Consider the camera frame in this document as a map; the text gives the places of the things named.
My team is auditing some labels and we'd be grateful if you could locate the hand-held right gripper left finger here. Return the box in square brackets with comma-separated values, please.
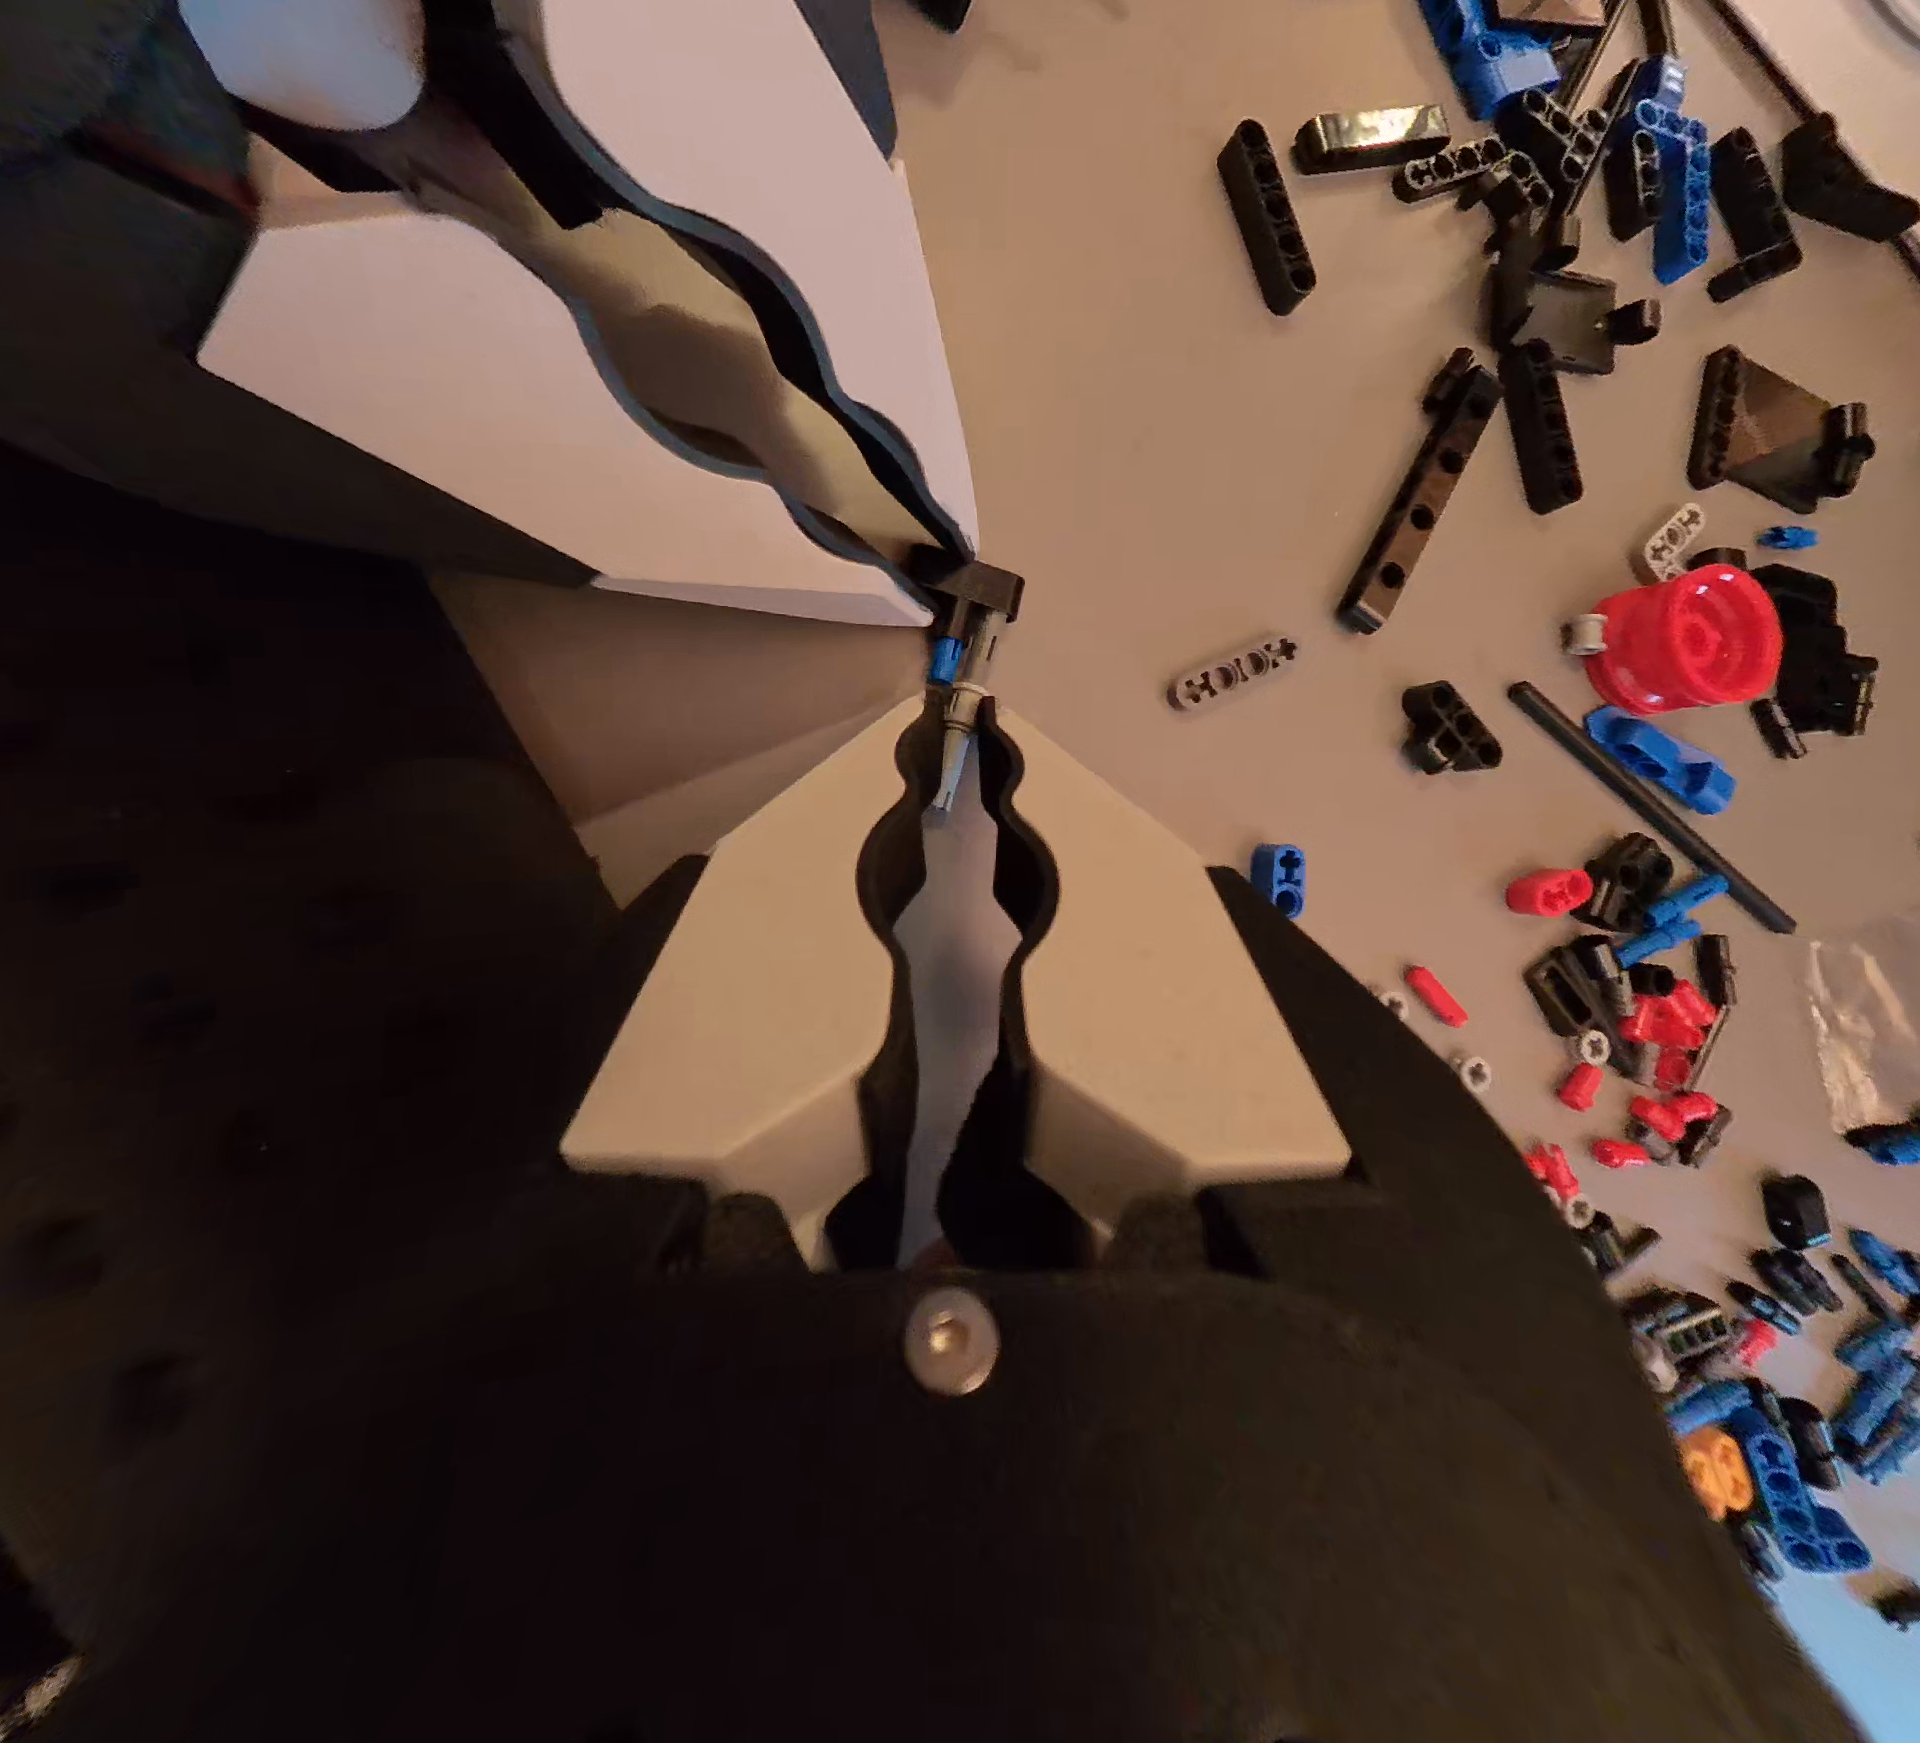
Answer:
[558, 702, 937, 1272]

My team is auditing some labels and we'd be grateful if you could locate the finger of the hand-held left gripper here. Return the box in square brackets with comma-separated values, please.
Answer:
[402, 0, 986, 563]
[196, 182, 941, 631]

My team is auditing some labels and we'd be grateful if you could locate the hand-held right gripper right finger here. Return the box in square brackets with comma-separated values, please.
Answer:
[941, 702, 1355, 1272]

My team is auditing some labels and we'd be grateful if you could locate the grey black long pin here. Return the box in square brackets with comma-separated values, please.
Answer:
[920, 683, 995, 819]

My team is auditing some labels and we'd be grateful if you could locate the black connector with blue pin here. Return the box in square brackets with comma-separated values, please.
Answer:
[906, 543, 1029, 690]

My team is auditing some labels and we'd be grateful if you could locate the clear plastic bag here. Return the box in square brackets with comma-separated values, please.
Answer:
[1799, 922, 1920, 1132]

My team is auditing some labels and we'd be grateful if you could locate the grey desk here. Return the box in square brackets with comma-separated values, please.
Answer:
[428, 0, 1920, 1624]

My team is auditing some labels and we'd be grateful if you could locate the grey thin beam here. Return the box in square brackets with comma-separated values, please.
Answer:
[1166, 635, 1300, 717]

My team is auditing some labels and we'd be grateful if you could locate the black tee connector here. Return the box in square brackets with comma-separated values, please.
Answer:
[1398, 678, 1507, 782]

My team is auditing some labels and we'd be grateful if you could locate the pile of small pins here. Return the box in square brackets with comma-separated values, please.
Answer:
[1505, 833, 1920, 1633]

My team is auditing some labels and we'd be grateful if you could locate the black perforated panel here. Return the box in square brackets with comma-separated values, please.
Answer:
[0, 440, 636, 1743]

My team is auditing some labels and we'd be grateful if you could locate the blue curved panel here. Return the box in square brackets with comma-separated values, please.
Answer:
[1577, 702, 1743, 819]

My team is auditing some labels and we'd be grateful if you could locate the black five-hole beam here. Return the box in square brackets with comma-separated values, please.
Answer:
[1214, 116, 1323, 320]

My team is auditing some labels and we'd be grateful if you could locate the long black holed beam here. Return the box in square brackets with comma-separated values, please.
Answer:
[1331, 347, 1507, 638]

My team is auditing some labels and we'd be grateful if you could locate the red wheel rim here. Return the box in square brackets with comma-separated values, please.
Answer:
[1577, 563, 1789, 719]

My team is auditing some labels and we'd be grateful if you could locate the black small connector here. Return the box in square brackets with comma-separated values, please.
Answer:
[1758, 1169, 1837, 1255]

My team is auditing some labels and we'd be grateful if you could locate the black flat plate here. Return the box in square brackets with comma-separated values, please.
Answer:
[1289, 100, 1456, 182]

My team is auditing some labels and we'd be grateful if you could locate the grey cross connector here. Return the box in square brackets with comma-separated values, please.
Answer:
[1631, 499, 1712, 587]

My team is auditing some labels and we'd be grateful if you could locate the black angled beam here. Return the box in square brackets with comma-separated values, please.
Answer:
[1774, 110, 1920, 250]
[1704, 126, 1806, 308]
[1744, 555, 1883, 764]

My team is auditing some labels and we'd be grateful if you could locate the black thin beam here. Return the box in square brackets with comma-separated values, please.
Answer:
[1388, 131, 1514, 206]

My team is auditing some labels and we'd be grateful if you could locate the black three-hole connector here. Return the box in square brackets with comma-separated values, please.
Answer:
[1485, 83, 1618, 228]

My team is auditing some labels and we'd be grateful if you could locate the short black holed beam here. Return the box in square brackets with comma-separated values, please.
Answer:
[1598, 113, 1671, 250]

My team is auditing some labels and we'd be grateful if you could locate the blue angled beam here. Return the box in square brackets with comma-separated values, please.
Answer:
[1647, 98, 1720, 289]

